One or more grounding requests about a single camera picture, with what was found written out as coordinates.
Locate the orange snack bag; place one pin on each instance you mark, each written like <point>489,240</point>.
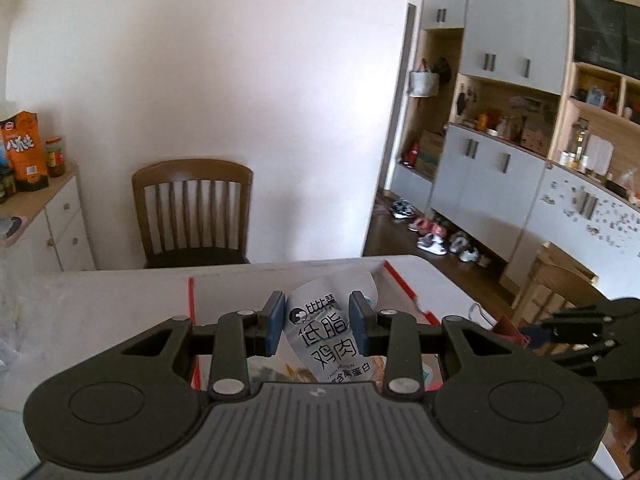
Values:
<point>22,152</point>

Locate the white chicken snack pouch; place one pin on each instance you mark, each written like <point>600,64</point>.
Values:
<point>325,332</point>

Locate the red paper figure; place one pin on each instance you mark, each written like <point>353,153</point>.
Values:
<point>507,331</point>

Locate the glass jar with red lid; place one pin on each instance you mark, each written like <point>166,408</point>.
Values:
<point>55,157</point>

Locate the wooden chair with curved back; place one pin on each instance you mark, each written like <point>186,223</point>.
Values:
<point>555,280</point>

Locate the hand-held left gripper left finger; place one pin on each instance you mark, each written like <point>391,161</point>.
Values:
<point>276,321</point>

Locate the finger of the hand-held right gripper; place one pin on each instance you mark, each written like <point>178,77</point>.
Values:
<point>537,338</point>
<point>595,317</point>

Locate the red cardboard box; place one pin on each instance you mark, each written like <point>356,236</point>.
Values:
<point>225,295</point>

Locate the grey hanging bag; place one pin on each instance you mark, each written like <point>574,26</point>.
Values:
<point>424,82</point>

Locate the wooden chair with slatted back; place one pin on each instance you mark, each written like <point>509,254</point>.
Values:
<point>192,210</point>

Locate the row of shoes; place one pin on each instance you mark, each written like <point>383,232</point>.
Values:
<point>432,240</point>

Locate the white side cabinet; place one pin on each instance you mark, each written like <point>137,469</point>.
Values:
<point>55,230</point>

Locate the white marble desktop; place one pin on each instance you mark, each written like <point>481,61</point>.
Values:
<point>125,300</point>

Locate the white and wood wall cabinet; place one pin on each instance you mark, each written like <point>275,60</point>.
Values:
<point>500,180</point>

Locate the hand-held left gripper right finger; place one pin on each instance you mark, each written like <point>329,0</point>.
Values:
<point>356,321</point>

